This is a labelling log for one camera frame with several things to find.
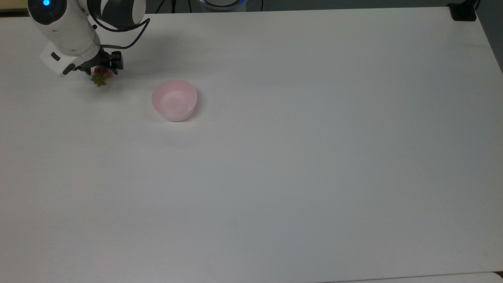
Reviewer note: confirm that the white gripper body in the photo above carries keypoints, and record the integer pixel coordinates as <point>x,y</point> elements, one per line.
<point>57,62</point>

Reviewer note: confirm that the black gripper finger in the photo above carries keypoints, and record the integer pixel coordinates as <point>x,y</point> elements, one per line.
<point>83,70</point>
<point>115,62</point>

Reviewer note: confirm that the red strawberry with green leaves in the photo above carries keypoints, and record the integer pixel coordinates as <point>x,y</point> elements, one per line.
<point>100,80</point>

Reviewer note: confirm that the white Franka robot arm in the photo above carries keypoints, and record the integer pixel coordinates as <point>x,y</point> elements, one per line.
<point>67,27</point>

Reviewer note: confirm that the pink plastic bowl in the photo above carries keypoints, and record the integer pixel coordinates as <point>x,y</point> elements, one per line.
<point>175,100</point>

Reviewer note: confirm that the light wooden table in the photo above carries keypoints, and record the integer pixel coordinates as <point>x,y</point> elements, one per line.
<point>13,4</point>

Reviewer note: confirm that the black table clamp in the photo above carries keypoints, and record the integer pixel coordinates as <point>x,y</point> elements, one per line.
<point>463,12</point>

